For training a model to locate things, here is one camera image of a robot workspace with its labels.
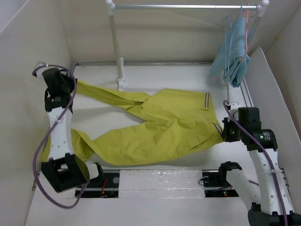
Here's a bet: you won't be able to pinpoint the light blue hanging garment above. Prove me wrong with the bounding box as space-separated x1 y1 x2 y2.
209 19 250 88

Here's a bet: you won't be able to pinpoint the white clothes rack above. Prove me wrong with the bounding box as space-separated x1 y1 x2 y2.
106 0 269 87

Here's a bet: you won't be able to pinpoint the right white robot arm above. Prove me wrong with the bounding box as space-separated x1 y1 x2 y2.
217 101 301 226

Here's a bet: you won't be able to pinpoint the yellow-green trousers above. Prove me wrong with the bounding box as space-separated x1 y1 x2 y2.
41 79 224 166

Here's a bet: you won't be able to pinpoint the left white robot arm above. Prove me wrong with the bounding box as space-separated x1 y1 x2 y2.
41 67 105 193

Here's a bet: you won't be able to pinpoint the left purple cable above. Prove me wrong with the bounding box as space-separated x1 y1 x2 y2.
32 64 88 209

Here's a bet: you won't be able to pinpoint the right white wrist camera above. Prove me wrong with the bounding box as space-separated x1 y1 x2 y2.
226 102 241 117

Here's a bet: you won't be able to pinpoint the white foam block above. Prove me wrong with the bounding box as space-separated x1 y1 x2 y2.
119 169 205 199

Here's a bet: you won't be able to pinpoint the pink clothes hanger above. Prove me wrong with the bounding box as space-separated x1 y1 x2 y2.
237 10 249 63

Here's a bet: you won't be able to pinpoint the blue wire clothes hanger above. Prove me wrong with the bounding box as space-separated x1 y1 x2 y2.
224 16 233 82

